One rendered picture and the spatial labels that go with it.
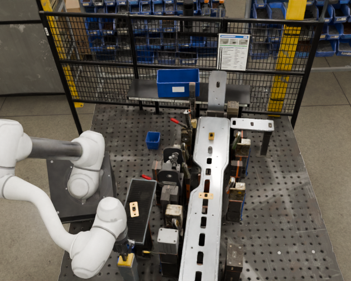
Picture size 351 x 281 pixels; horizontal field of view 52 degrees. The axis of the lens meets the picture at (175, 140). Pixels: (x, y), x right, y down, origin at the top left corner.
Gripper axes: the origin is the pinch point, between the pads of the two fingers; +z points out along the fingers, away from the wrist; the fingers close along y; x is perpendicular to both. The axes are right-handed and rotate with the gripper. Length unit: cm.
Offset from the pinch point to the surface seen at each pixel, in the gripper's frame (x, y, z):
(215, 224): 31, 40, 19
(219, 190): 54, 41, 19
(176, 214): 30.3, 19.1, 11.0
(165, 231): 18.0, 15.3, 8.0
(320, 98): 267, 149, 120
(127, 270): -3.5, 1.0, 8.5
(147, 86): 141, -18, 16
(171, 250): 12.3, 19.2, 15.8
